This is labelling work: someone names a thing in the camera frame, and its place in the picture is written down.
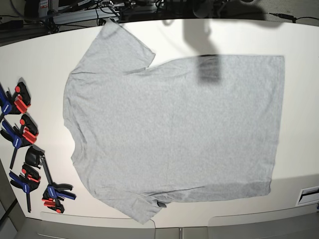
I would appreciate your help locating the blue red bar clamp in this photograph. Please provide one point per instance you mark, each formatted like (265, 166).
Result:
(16, 103)
(54, 193)
(27, 181)
(24, 136)

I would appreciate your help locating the grey T-shirt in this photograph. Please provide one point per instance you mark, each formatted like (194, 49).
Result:
(196, 129)

